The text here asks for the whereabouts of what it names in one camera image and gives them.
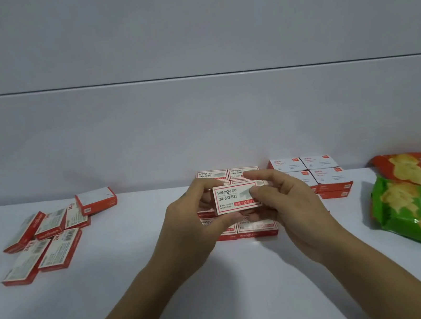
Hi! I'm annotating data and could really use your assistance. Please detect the person's right hand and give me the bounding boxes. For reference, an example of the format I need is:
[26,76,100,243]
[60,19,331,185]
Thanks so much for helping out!
[237,158,348,275]

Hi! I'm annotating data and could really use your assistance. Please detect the person's left hand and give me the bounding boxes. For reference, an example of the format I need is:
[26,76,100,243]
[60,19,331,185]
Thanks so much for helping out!
[147,172,250,272]

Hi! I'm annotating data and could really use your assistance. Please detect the red-framed staple box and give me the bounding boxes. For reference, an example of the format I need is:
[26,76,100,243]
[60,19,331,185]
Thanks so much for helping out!
[212,180,264,216]

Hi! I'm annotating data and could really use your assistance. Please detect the flat block of staple boxes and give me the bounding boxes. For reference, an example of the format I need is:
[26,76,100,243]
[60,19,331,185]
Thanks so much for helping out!
[191,161,281,247]

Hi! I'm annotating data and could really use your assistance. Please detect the block of white-topped staple boxes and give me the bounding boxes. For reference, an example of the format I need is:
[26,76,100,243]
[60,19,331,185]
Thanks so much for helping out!
[266,147,356,210]

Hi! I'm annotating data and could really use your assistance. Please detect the orange potato chip bag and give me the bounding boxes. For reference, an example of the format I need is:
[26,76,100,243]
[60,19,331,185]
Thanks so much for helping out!
[369,149,421,208]

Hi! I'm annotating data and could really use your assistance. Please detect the scattered pile of staple boxes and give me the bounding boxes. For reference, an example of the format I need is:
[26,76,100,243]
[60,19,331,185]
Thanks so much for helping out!
[0,186,129,289]

